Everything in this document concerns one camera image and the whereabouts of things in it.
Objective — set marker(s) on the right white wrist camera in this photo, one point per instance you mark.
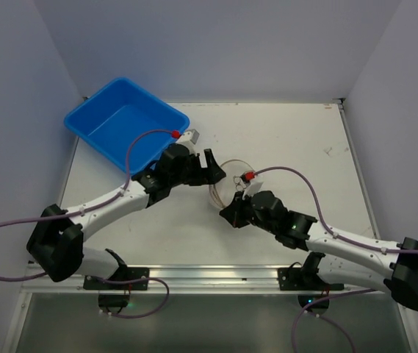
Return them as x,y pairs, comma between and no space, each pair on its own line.
252,184

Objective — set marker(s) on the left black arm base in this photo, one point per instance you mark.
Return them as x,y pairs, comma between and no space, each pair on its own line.
120,283

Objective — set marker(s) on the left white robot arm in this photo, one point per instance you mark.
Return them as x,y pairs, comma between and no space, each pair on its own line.
57,243

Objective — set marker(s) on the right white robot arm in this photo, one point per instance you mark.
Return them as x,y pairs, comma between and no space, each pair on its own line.
349,259

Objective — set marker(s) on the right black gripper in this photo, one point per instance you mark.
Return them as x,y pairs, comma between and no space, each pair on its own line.
241,210

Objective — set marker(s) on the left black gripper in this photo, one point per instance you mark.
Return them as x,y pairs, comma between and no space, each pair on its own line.
199,170

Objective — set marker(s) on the aluminium mounting rail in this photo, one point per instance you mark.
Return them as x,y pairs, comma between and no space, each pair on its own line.
185,279

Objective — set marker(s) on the blue plastic bin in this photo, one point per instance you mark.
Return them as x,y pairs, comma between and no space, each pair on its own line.
111,119

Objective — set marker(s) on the round beige mesh laundry bag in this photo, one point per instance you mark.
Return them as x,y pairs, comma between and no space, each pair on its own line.
221,194

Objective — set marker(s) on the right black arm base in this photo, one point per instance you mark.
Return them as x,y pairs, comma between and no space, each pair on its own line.
297,277

